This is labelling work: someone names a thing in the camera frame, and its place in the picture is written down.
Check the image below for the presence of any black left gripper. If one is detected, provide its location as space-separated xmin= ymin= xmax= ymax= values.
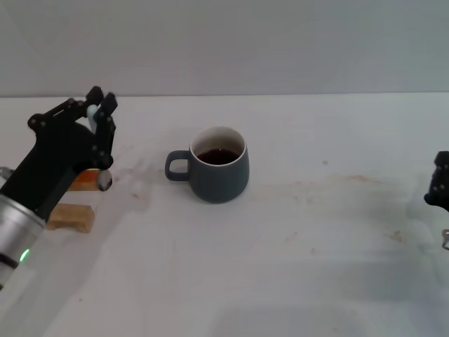
xmin=0 ymin=86 xmax=119 ymax=222

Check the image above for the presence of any blue handled metal spoon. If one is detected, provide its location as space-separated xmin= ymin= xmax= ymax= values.
xmin=87 ymin=104 xmax=113 ymax=192

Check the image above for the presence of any grey ceramic cup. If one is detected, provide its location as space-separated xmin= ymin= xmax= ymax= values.
xmin=165 ymin=126 xmax=251 ymax=204

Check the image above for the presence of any dark orange wooden block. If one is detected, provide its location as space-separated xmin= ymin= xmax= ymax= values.
xmin=66 ymin=168 xmax=102 ymax=192

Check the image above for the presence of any light wooden block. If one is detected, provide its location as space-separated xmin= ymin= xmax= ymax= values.
xmin=46 ymin=204 xmax=96 ymax=234

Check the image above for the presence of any dark coffee liquid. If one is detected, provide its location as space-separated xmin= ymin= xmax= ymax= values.
xmin=195 ymin=147 xmax=243 ymax=166

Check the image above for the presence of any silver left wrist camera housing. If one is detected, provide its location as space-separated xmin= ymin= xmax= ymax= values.
xmin=0 ymin=166 xmax=15 ymax=193

